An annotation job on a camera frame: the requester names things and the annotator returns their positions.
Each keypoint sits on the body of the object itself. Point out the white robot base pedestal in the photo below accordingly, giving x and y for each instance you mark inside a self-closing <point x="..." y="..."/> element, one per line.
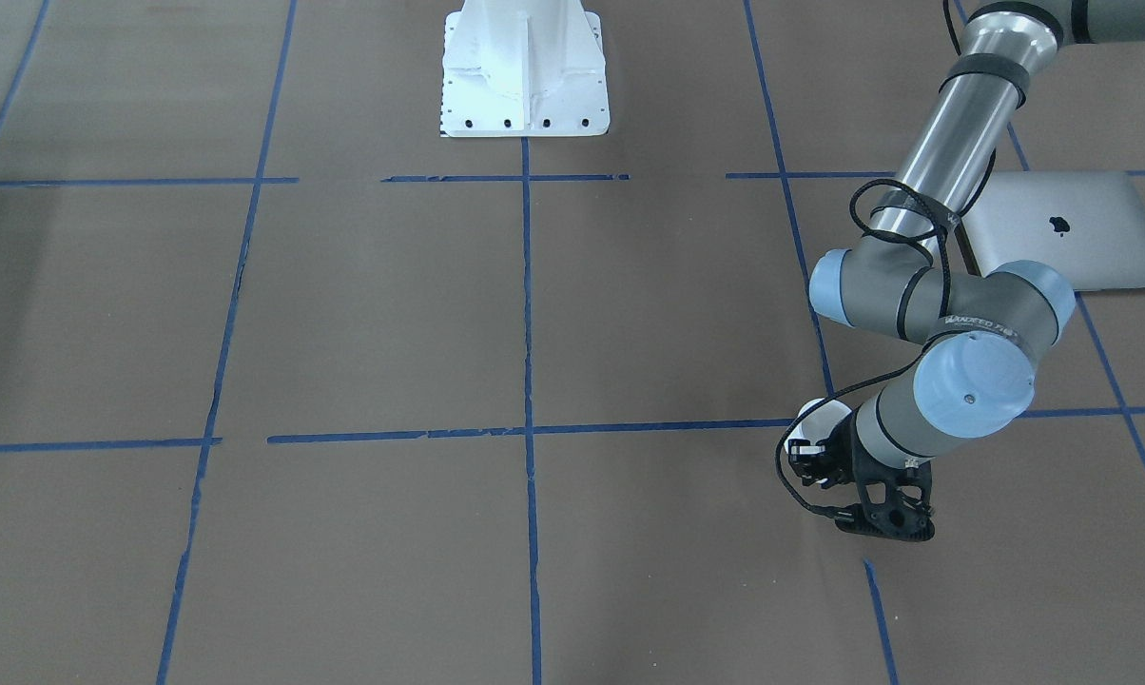
<point x="523" y="68"/>

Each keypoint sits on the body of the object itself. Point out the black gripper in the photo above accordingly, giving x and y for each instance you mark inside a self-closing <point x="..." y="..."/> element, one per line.
<point x="835" y="458"/>

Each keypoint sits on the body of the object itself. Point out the brown paper table cover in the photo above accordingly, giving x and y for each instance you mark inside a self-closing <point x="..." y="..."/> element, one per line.
<point x="293" y="390"/>

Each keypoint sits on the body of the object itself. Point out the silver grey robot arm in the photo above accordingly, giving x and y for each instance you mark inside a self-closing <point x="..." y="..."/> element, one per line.
<point x="981" y="337"/>

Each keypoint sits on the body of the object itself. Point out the silver closed laptop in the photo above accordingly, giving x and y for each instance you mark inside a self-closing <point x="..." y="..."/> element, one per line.
<point x="1088" y="225"/>

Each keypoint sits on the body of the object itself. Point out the white plastic cup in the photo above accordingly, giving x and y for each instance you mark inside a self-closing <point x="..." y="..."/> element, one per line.
<point x="823" y="420"/>

